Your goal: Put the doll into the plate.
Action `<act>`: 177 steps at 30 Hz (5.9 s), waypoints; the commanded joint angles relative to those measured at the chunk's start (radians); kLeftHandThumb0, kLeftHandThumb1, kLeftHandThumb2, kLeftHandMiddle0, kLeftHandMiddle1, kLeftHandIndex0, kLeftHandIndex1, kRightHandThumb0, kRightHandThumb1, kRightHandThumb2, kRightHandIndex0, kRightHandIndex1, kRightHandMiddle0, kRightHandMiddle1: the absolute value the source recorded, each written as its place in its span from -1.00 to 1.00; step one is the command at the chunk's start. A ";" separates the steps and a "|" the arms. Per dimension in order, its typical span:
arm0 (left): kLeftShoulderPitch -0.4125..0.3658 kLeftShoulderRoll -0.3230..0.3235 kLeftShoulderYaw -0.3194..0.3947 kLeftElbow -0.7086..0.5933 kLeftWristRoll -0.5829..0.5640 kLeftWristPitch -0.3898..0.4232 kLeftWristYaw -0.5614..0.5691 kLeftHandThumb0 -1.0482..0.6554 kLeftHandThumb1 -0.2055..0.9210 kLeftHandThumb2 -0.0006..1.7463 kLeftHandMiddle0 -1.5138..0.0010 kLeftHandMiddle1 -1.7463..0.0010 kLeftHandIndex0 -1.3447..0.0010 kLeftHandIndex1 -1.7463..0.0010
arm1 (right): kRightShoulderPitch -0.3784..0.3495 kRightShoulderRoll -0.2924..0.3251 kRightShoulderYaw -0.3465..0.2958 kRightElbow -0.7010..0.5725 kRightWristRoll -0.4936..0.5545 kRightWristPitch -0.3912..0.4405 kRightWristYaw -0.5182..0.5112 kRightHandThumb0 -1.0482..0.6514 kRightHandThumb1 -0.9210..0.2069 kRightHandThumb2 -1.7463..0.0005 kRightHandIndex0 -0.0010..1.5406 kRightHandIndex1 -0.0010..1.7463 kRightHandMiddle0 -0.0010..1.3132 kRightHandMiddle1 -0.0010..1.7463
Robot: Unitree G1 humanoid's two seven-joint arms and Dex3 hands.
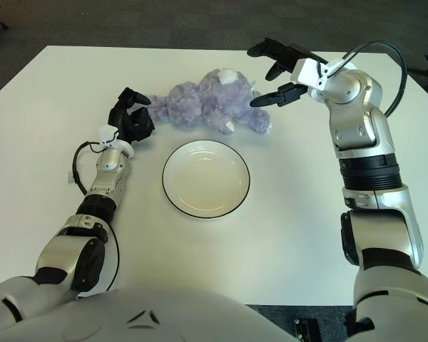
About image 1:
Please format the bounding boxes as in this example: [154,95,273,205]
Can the grey robot torso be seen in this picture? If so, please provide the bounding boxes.
[0,287,293,342]

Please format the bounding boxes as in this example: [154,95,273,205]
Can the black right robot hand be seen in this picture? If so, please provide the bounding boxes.
[247,37,317,108]

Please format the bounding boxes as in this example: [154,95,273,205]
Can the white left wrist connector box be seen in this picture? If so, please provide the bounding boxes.
[99,125,121,147]

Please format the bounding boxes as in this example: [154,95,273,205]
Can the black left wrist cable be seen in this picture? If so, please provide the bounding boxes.
[72,140,104,195]

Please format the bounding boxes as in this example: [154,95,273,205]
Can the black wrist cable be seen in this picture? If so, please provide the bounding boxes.
[342,40,407,118]
[72,140,104,195]

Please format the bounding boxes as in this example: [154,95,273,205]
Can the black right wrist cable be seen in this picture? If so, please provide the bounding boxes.
[342,40,407,118]

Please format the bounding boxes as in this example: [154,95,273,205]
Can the white right wrist connector box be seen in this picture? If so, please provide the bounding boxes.
[290,58,356,90]

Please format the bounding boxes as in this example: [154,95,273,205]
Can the purple plush doll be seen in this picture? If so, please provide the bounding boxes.
[142,68,274,135]

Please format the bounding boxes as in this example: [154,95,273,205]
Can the black metal bracket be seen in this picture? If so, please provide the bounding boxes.
[294,316,320,342]

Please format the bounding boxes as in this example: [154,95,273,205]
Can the white plate with black rim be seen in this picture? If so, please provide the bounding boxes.
[162,140,253,221]

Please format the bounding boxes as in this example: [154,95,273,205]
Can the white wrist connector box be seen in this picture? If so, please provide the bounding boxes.
[290,58,356,90]
[99,125,121,147]

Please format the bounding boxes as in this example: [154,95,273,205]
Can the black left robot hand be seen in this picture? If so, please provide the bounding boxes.
[108,86,156,143]

